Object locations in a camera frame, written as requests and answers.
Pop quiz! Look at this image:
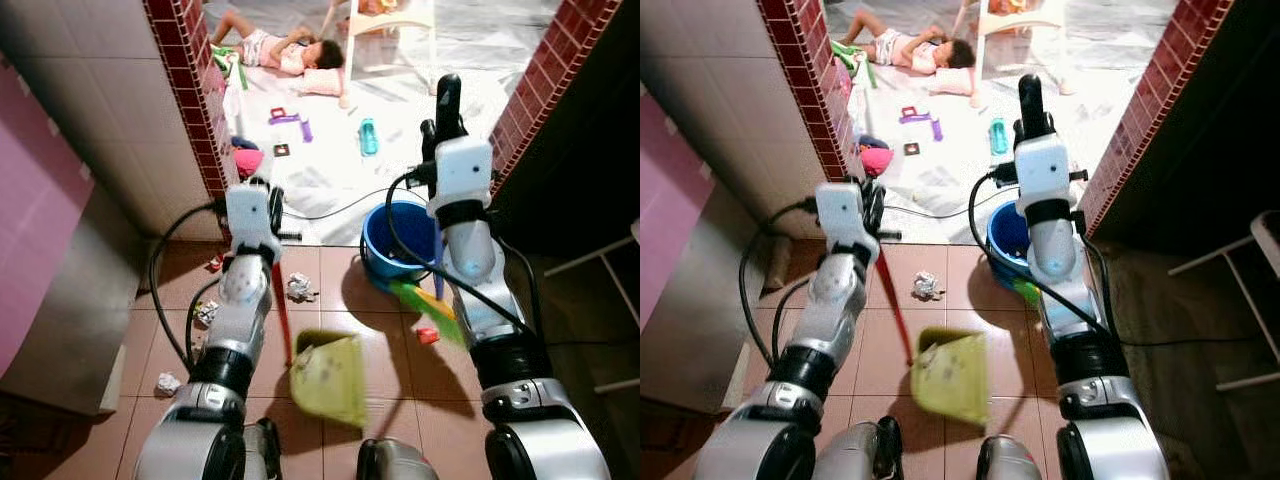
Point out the green plastic toy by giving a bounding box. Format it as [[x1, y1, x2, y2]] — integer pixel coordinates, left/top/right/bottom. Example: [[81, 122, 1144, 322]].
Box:
[[834, 40, 878, 90], [209, 44, 250, 92]]

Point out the black floor cable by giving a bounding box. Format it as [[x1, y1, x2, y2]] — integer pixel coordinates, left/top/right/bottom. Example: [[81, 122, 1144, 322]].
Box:
[[281, 184, 403, 222], [884, 184, 991, 221]]

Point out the purple plastic toy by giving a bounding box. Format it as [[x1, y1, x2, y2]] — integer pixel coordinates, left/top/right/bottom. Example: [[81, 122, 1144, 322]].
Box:
[[267, 106, 314, 144], [897, 104, 945, 142]]

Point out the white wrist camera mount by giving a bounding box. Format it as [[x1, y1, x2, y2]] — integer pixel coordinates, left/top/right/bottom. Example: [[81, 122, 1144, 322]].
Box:
[[224, 183, 277, 251], [430, 137, 494, 217], [1014, 134, 1074, 206], [814, 182, 873, 251]]

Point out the white metal stool frame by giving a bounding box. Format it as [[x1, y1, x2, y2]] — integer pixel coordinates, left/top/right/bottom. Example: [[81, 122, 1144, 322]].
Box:
[[544, 218, 641, 393], [1168, 209, 1280, 393]]

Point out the blue plastic bucket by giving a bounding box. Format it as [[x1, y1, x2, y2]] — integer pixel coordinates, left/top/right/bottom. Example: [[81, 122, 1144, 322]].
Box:
[[985, 200, 1037, 293], [360, 200, 443, 293]]

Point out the yellow-green dustpan with red handle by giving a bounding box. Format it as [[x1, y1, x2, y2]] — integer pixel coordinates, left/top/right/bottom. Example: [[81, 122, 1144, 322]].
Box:
[[874, 248, 992, 428], [268, 248, 370, 431]]

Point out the white plastic chair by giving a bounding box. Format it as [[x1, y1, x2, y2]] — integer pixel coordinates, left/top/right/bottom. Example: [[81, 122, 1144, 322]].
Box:
[[333, 0, 442, 110], [958, 0, 1078, 98]]

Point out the pink cabinet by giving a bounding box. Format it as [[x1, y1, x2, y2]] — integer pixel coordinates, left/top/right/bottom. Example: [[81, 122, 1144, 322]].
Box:
[[640, 88, 683, 326], [0, 58, 93, 376]]

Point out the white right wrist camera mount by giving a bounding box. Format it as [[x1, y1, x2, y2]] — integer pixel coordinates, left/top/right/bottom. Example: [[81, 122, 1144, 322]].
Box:
[[1014, 134, 1074, 206], [430, 137, 494, 217]]

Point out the pink plastic bowl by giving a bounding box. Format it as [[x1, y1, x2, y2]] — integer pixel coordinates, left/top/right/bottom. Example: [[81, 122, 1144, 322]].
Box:
[[859, 134, 895, 178], [231, 136, 265, 180]]

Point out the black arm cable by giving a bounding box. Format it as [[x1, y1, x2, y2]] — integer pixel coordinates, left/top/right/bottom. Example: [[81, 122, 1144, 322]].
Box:
[[967, 168, 1121, 336], [738, 198, 819, 366], [384, 168, 546, 343], [147, 200, 227, 373]]

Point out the robot leg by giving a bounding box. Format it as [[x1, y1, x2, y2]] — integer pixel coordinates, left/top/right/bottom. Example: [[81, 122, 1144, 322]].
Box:
[[813, 414, 907, 480], [974, 434, 1044, 480], [354, 437, 442, 480], [244, 417, 284, 480]]

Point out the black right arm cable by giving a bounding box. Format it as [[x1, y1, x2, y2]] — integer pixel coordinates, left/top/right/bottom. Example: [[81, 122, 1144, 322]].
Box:
[[967, 168, 1121, 336], [384, 168, 546, 343]]

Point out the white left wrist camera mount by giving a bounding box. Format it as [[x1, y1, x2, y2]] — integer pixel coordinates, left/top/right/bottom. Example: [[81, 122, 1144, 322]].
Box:
[[814, 182, 873, 251], [224, 183, 277, 251]]

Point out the grey steel cabinet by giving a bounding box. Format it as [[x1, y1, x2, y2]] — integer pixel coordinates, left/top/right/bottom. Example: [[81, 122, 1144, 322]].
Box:
[[0, 184, 153, 417], [640, 180, 767, 417]]

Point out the child lying down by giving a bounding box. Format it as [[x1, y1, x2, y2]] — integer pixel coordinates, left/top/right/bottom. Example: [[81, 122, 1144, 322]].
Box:
[[834, 9, 978, 77], [211, 9, 347, 77]]

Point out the right robot leg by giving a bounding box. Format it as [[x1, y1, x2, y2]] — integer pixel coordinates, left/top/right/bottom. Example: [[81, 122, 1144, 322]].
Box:
[[354, 437, 442, 480], [974, 434, 1044, 480]]

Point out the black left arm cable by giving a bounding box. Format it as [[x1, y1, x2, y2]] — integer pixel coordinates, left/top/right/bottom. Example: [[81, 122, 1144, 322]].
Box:
[[147, 200, 227, 373], [738, 198, 819, 366]]

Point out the left robot leg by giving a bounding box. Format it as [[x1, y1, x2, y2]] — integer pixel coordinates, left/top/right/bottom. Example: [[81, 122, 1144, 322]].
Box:
[[244, 417, 284, 480], [813, 414, 907, 480]]

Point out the pale pink pillow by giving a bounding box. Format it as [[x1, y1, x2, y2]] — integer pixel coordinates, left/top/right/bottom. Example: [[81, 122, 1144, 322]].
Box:
[[289, 67, 347, 99], [924, 67, 978, 99]]

